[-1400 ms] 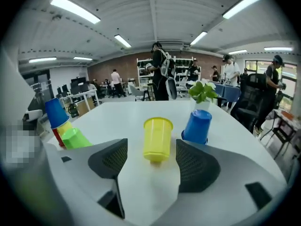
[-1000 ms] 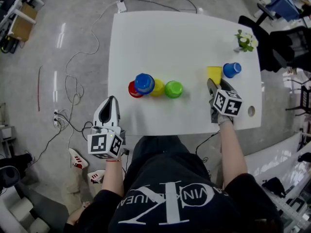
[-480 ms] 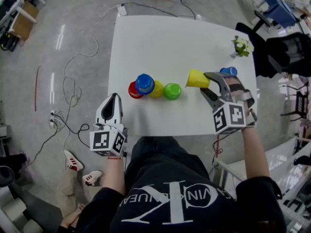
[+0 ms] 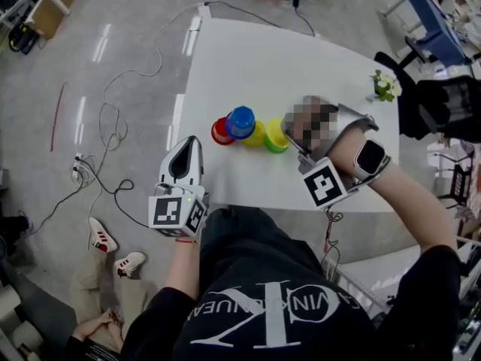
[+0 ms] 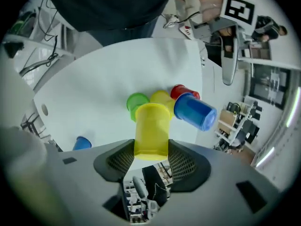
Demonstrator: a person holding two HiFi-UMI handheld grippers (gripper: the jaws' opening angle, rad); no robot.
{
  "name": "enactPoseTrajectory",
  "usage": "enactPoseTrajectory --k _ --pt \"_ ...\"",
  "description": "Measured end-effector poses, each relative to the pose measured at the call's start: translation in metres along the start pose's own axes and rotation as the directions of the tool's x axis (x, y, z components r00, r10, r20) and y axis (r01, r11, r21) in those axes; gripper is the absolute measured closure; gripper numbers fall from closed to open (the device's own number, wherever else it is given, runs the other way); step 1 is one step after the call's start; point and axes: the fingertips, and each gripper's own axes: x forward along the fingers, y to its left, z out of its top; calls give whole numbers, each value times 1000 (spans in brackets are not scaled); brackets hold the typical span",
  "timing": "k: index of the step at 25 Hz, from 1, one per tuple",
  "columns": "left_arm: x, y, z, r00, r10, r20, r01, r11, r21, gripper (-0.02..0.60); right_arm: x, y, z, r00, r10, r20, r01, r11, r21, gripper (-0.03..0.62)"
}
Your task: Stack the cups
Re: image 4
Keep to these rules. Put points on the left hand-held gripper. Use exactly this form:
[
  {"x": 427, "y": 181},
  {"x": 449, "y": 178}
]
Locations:
[{"x": 169, "y": 213}]

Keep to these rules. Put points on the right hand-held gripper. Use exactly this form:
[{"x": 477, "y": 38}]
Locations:
[{"x": 325, "y": 184}]

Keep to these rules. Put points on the green paper cup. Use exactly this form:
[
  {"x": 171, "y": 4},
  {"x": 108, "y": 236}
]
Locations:
[{"x": 276, "y": 146}]

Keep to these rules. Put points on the red paper cup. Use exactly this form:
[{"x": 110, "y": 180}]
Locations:
[{"x": 219, "y": 134}]

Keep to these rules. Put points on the blue paper cup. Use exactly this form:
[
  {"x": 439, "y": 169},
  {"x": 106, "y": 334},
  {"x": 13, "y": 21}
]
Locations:
[{"x": 240, "y": 122}]

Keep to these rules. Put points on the person's right forearm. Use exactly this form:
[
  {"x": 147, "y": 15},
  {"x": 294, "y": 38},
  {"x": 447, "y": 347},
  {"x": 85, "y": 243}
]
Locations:
[{"x": 409, "y": 209}]

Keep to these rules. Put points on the person's left forearm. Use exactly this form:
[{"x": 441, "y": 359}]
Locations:
[{"x": 184, "y": 273}]

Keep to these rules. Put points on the silver smartwatch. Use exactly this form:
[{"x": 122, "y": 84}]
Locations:
[{"x": 370, "y": 160}]

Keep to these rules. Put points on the white table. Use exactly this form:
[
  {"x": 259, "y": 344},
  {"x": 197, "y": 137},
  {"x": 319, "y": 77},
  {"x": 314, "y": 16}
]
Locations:
[{"x": 255, "y": 70}]

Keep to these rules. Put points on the person's black trousers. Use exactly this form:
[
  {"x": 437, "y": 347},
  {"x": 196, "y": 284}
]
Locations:
[{"x": 255, "y": 246}]

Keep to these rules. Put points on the white power strip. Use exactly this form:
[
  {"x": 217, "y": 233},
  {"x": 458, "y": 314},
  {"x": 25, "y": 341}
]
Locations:
[{"x": 77, "y": 167}]

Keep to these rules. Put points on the small potted plant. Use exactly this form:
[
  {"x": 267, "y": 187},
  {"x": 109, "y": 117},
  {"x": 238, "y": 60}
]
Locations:
[{"x": 386, "y": 87}]

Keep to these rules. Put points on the red floor stick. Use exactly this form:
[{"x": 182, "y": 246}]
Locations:
[{"x": 56, "y": 119}]

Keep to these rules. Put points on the black office chair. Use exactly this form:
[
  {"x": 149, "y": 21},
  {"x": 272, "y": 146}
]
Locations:
[{"x": 439, "y": 104}]

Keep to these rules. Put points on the white power adapter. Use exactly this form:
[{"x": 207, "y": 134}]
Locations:
[{"x": 204, "y": 10}]

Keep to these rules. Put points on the black metal chair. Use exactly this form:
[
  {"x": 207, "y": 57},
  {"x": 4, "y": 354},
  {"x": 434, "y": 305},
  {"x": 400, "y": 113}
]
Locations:
[{"x": 458, "y": 182}]

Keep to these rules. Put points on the person's black printed shirt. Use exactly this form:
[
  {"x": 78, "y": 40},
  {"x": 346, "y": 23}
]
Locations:
[{"x": 270, "y": 322}]

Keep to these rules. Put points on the blue covered table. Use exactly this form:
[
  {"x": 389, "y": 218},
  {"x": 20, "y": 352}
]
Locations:
[{"x": 436, "y": 25}]

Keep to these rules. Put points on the black yellow vacuum cleaner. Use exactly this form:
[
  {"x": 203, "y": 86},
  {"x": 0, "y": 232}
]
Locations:
[{"x": 22, "y": 40}]

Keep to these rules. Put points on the cardboard box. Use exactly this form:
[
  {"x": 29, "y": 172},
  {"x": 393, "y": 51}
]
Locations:
[{"x": 50, "y": 10}]

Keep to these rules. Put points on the white office desk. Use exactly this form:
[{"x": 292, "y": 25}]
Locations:
[{"x": 26, "y": 2}]

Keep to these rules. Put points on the white metal frame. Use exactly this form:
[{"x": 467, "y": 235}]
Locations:
[{"x": 376, "y": 273}]

